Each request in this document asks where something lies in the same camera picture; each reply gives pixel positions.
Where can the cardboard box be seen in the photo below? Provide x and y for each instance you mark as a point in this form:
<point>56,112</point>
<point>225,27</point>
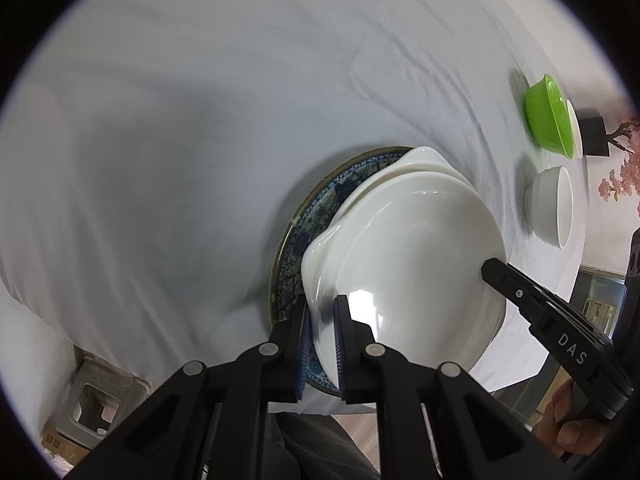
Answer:
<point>65,447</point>

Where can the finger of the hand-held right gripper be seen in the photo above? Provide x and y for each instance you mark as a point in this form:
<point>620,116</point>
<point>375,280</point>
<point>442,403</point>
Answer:
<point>505,280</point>

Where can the white ceramic bowl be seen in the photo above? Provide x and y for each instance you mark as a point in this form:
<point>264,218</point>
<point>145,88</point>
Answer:
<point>576,130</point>
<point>547,205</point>

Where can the glass door cabinet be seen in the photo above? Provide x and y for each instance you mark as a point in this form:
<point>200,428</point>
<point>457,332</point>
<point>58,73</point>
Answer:
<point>600,300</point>

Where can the person's right hand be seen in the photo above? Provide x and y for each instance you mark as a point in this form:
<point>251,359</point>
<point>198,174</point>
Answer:
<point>562,425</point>

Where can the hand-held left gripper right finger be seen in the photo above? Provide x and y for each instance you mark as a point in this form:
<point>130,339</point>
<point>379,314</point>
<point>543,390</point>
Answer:
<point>341,347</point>

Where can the pink flower tree, black pot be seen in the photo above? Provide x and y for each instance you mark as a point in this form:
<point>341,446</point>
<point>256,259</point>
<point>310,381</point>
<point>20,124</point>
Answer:
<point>594,135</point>

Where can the blue patterned plate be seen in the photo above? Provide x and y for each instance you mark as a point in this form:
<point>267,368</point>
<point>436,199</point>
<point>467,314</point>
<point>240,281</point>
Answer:
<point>312,225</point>

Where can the dark trousers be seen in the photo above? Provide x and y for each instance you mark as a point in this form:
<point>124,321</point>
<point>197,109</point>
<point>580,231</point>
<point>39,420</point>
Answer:
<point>320,447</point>

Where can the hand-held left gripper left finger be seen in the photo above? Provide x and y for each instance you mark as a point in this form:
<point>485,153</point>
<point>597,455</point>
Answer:
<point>301,360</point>

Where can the grey plastic stool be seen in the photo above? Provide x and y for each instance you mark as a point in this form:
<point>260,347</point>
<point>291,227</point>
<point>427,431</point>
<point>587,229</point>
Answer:
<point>95,395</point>

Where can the green plastic bowl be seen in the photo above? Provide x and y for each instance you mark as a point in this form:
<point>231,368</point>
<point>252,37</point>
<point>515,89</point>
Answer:
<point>547,115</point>

